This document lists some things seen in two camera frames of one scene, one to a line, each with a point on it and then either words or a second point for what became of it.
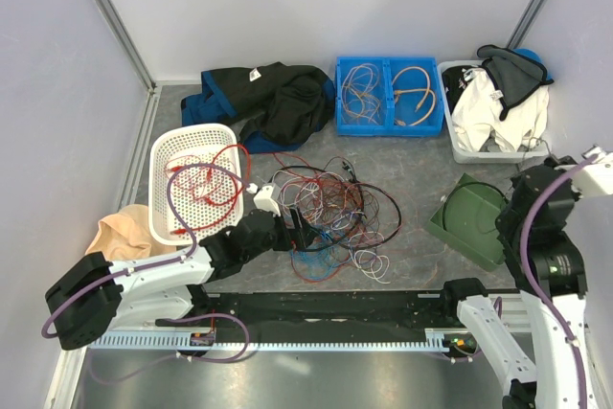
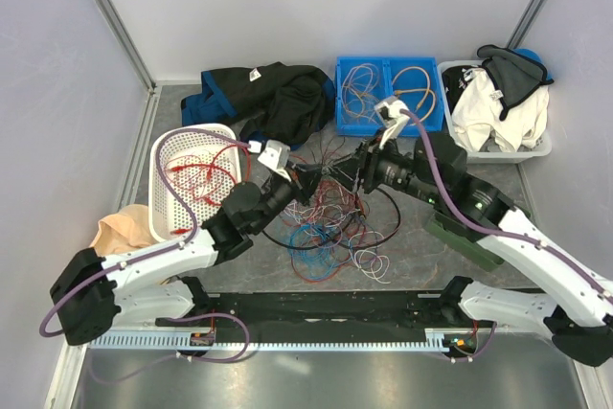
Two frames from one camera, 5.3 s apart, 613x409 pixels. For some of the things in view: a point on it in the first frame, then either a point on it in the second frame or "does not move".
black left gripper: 305,232 -> 307,176
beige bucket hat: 126,235 does not move
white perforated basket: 206,198 does not move
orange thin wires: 358,97 does not move
